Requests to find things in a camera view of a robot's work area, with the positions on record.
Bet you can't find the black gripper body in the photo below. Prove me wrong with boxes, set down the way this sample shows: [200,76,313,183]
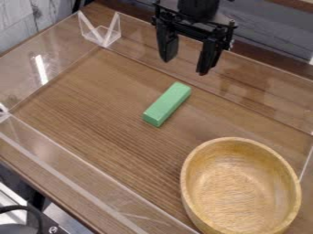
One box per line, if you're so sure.
[153,0,237,50]

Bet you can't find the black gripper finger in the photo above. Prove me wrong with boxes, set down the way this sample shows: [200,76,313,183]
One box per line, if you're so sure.
[157,23,178,62]
[196,38,223,76]

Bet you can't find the green rectangular block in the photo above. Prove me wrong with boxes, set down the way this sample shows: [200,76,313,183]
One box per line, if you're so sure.
[144,82,192,127]

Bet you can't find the brown wooden bowl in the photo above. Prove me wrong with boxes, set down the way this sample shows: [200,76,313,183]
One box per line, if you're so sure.
[180,137,303,234]

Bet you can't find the clear acrylic corner bracket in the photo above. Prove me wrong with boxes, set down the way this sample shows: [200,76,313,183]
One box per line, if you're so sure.
[78,12,121,48]

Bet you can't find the black metal mount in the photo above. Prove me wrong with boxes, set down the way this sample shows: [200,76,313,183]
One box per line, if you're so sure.
[0,164,93,234]

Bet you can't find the black cable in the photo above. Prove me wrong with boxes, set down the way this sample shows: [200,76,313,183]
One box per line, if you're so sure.
[0,205,45,234]

